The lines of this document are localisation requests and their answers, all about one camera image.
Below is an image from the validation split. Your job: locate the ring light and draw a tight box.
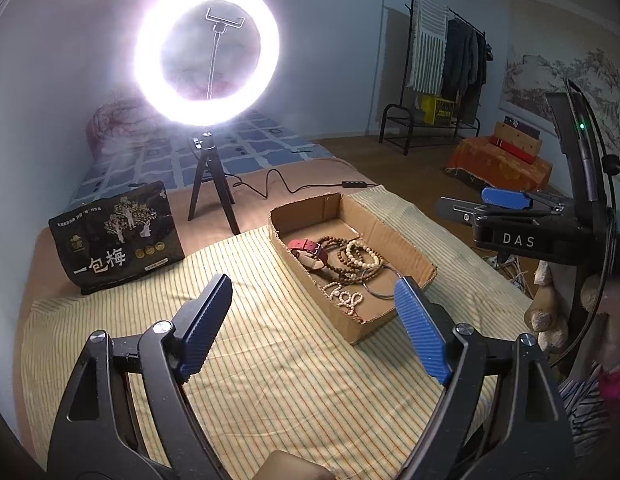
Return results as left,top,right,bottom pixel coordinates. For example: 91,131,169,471
132,0,281,127

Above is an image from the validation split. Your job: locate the blue checkered bedsheet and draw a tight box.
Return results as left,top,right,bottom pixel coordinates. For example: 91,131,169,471
69,110,331,209

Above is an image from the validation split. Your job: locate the black snack bag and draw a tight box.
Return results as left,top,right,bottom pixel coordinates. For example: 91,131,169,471
48,181,185,295

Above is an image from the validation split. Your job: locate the folded floral quilt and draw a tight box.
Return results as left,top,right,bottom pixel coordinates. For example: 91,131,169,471
86,98,156,158

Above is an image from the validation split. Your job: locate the orange covered box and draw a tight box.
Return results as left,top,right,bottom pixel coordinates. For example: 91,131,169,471
445,122,552,191

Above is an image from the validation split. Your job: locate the yellow box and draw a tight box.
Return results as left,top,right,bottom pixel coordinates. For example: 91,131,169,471
419,94,455,127

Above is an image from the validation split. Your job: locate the cardboard box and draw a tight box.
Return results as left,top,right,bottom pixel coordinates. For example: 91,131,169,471
269,185,438,344

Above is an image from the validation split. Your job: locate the striped hanging towel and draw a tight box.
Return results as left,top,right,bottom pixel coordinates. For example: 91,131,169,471
407,0,449,96

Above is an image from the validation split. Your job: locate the brown wooden bead necklace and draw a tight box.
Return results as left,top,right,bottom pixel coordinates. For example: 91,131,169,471
314,235,389,285

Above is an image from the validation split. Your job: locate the landscape wall painting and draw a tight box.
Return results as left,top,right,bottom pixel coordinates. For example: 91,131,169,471
500,0,620,182

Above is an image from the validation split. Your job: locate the black clothes rack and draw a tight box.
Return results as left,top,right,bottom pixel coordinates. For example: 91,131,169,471
378,0,493,155

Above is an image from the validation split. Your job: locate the red watch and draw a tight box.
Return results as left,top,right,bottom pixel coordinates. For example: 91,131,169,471
287,238,328,271

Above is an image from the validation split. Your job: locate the small pearl necklace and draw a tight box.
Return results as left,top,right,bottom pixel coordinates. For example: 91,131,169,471
321,282,367,313

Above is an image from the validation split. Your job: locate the brown bed mat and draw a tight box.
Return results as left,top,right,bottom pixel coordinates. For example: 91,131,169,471
17,156,381,411

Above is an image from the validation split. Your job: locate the striped yellow cloth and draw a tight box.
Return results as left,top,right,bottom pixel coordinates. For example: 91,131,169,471
19,184,541,480

